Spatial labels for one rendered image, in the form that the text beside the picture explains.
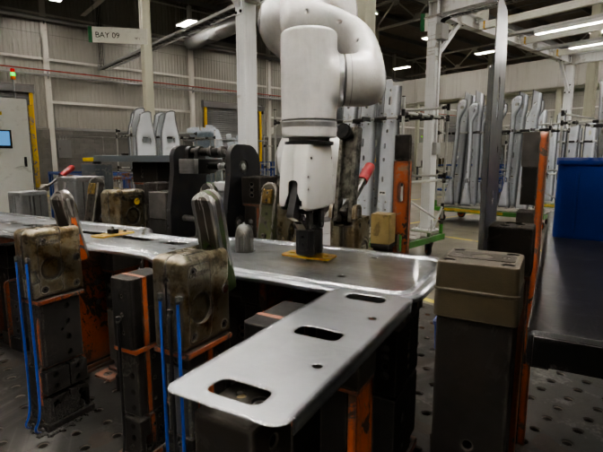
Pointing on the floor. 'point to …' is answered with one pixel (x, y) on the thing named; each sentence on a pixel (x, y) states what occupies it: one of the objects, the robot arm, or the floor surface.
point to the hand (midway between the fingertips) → (309, 240)
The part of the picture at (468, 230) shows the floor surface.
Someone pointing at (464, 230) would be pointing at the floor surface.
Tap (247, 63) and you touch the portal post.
